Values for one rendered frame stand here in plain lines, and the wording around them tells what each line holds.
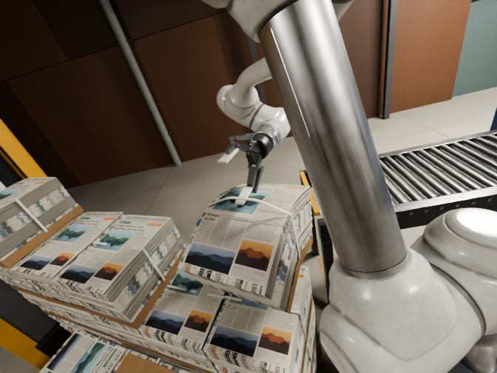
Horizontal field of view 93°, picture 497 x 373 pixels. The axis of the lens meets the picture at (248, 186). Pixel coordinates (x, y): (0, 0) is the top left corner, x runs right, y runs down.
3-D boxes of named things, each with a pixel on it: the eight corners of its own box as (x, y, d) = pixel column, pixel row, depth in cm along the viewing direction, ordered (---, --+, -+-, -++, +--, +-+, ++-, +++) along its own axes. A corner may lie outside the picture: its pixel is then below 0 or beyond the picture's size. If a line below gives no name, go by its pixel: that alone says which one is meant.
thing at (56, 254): (53, 279, 87) (51, 277, 87) (12, 270, 98) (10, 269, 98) (124, 213, 116) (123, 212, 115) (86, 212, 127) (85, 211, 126)
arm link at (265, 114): (276, 153, 86) (245, 135, 87) (290, 132, 96) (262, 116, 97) (288, 131, 78) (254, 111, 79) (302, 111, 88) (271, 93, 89)
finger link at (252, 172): (248, 155, 76) (251, 156, 77) (243, 189, 75) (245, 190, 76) (259, 155, 74) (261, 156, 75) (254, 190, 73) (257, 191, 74)
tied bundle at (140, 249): (137, 331, 86) (103, 295, 75) (88, 314, 99) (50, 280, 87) (191, 251, 115) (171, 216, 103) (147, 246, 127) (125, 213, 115)
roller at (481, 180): (489, 197, 108) (492, 188, 106) (424, 154, 148) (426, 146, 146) (501, 195, 108) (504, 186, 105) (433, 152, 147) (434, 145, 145)
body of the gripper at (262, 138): (268, 132, 75) (256, 146, 69) (275, 154, 79) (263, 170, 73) (248, 132, 79) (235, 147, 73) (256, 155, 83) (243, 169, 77)
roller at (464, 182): (473, 200, 109) (476, 191, 107) (413, 156, 149) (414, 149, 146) (485, 197, 109) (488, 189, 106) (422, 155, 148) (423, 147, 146)
